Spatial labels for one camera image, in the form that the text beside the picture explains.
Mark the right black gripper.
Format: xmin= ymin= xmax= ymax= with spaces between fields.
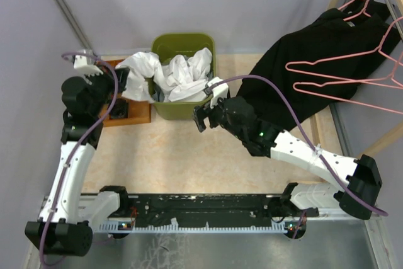
xmin=191 ymin=94 xmax=246 ymax=140

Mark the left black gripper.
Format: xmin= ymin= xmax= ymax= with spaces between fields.
xmin=85 ymin=63 xmax=130 ymax=117

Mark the white shirt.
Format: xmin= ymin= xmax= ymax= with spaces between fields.
xmin=120 ymin=48 xmax=212 ymax=103

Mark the black shirt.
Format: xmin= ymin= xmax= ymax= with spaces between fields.
xmin=251 ymin=0 xmax=400 ymax=122

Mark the pink hanger of white shirt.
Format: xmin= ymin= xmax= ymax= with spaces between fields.
xmin=290 ymin=18 xmax=402 ymax=83

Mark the pink hanger of grey shirt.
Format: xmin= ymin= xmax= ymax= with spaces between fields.
xmin=286 ymin=54 xmax=402 ymax=115

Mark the grey shirt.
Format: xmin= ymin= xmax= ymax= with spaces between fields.
xmin=152 ymin=84 xmax=168 ymax=103

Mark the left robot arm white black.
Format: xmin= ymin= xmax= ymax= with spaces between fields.
xmin=25 ymin=67 xmax=131 ymax=257

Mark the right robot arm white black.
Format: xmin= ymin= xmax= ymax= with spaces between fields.
xmin=193 ymin=97 xmax=386 ymax=220

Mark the rolled black sock bottom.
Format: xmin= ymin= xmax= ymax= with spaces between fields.
xmin=109 ymin=98 xmax=129 ymax=120

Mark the green plastic basket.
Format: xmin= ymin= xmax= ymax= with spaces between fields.
xmin=151 ymin=33 xmax=217 ymax=120

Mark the wooden clothes rack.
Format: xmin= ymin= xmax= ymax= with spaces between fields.
xmin=308 ymin=0 xmax=403 ymax=188

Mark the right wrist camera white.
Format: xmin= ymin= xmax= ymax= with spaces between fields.
xmin=203 ymin=77 xmax=229 ymax=108

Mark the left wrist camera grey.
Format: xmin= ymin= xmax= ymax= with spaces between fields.
xmin=72 ymin=50 xmax=103 ymax=76

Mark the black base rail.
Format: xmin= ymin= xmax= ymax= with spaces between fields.
xmin=109 ymin=193 xmax=302 ymax=228

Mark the white cable duct strip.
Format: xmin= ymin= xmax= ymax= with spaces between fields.
xmin=95 ymin=220 xmax=297 ymax=234

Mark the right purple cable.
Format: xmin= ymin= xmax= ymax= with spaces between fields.
xmin=205 ymin=74 xmax=389 ymax=217

